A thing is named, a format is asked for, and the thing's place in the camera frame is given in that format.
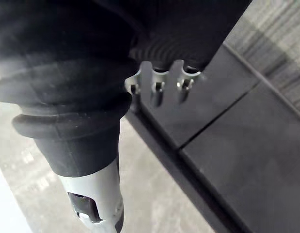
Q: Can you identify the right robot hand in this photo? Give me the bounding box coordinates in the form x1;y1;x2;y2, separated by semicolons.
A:
0;0;252;233

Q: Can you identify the dark cabinet frame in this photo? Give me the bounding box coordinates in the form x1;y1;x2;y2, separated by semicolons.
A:
125;93;253;233

